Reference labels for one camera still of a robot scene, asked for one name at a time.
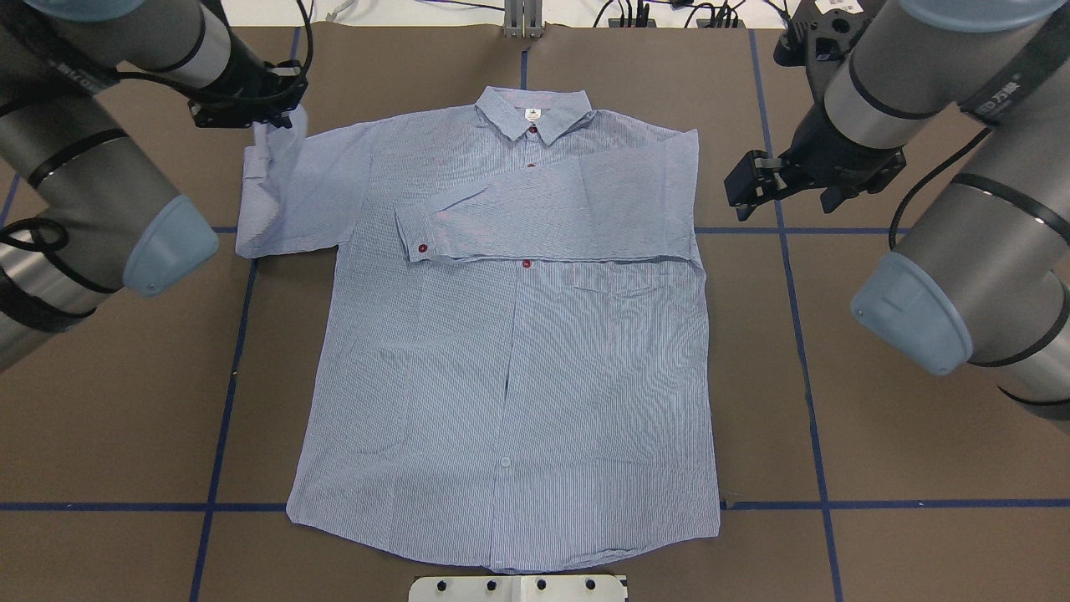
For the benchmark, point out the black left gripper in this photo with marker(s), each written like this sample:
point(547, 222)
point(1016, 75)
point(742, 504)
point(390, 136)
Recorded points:
point(247, 84)

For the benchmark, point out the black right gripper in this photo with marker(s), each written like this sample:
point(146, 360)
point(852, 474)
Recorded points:
point(817, 140)

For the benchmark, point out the blue striped button shirt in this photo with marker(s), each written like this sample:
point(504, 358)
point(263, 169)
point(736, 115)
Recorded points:
point(514, 370)

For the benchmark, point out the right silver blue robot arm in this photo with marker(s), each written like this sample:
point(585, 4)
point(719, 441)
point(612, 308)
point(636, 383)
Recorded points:
point(969, 276)

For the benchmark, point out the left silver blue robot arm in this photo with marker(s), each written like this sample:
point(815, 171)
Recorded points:
point(113, 219)

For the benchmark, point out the aluminium frame post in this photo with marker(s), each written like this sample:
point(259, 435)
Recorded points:
point(523, 19)

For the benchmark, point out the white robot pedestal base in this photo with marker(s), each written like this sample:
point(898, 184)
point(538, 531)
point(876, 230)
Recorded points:
point(560, 587)

